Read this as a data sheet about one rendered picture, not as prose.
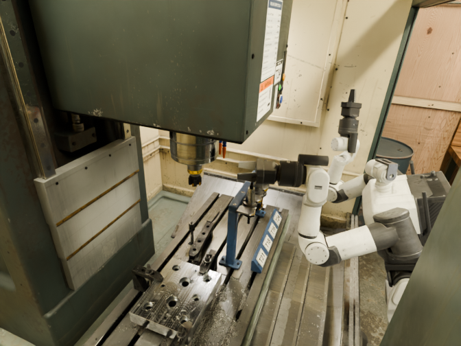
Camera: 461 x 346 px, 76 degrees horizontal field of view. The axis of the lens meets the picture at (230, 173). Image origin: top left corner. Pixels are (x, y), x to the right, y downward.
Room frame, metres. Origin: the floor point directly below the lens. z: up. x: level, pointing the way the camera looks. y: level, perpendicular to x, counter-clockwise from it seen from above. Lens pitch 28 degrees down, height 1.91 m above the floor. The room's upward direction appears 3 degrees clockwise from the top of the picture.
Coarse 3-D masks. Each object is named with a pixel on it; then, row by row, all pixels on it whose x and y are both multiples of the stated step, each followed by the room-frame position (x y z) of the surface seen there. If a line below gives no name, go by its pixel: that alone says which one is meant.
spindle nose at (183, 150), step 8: (176, 136) 0.83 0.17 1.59; (184, 136) 0.82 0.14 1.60; (192, 136) 0.82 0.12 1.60; (176, 144) 0.83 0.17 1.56; (184, 144) 0.82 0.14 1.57; (192, 144) 0.82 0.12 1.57; (200, 144) 0.82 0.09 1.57; (208, 144) 0.83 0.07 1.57; (216, 144) 0.86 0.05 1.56; (176, 152) 0.83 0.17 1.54; (184, 152) 0.82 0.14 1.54; (192, 152) 0.82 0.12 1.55; (200, 152) 0.82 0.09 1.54; (208, 152) 0.83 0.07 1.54; (216, 152) 0.86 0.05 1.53; (176, 160) 0.83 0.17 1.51; (184, 160) 0.82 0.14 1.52; (192, 160) 0.82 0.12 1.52; (200, 160) 0.82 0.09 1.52; (208, 160) 0.84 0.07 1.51
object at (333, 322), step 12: (324, 228) 1.66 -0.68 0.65; (336, 264) 1.29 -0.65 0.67; (336, 276) 1.20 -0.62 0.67; (336, 288) 1.12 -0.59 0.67; (336, 300) 1.04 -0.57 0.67; (336, 312) 0.97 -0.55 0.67; (324, 324) 0.91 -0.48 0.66; (336, 324) 0.90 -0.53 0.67; (324, 336) 0.85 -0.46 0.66; (336, 336) 0.84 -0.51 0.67
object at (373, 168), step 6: (372, 162) 1.06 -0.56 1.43; (378, 162) 1.04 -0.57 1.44; (366, 168) 1.06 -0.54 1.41; (372, 168) 1.03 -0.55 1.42; (378, 168) 1.01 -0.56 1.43; (372, 174) 1.03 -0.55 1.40; (378, 174) 1.00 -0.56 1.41; (378, 180) 1.01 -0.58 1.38; (378, 186) 1.00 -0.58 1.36; (384, 186) 0.99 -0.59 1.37
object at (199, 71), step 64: (64, 0) 0.88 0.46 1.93; (128, 0) 0.81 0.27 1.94; (192, 0) 0.76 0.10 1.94; (256, 0) 0.73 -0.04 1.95; (64, 64) 0.90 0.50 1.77; (128, 64) 0.82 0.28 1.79; (192, 64) 0.76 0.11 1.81; (256, 64) 0.77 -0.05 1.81; (192, 128) 0.76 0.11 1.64; (256, 128) 0.82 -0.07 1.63
